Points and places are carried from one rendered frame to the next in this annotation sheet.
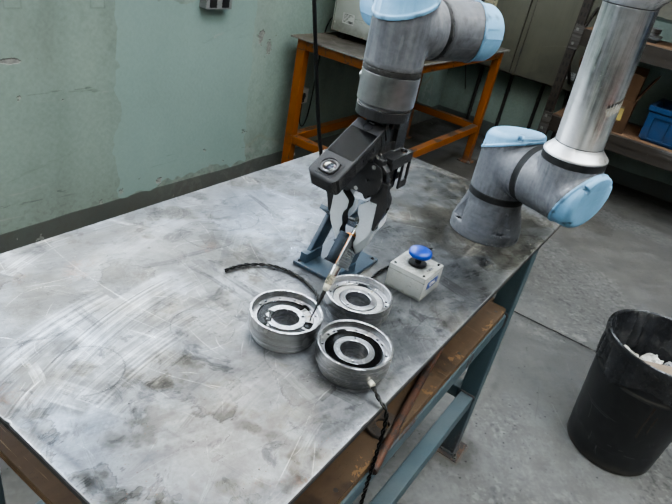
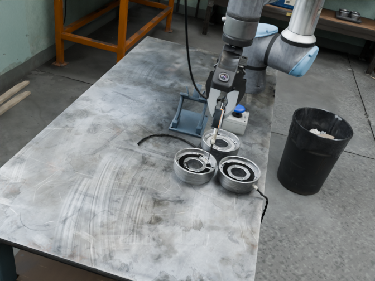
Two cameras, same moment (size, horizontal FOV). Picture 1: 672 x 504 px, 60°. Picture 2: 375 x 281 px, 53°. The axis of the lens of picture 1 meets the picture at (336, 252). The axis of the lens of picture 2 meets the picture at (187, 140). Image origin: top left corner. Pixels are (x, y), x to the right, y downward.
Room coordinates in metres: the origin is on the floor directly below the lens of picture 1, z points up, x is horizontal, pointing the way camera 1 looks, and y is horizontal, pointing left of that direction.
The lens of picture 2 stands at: (-0.02, 0.36, 1.40)
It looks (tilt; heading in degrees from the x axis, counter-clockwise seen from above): 34 degrees down; 338
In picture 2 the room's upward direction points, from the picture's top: 11 degrees clockwise
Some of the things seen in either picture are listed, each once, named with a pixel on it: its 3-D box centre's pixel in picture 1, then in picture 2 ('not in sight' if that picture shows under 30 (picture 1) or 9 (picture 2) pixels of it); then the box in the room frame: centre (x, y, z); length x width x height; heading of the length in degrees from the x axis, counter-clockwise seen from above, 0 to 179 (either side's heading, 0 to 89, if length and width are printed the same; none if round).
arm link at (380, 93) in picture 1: (385, 89); (239, 26); (0.75, -0.02, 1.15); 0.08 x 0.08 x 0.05
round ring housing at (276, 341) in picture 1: (284, 321); (194, 166); (0.67, 0.05, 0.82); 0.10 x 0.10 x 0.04
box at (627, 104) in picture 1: (609, 94); not in sight; (4.01, -1.56, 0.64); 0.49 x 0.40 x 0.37; 65
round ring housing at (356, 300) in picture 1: (357, 303); (220, 145); (0.75, -0.05, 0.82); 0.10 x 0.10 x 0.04
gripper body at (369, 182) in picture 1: (377, 148); (232, 59); (0.76, -0.03, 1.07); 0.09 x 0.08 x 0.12; 152
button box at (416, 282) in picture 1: (416, 272); (235, 119); (0.88, -0.14, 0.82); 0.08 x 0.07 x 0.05; 150
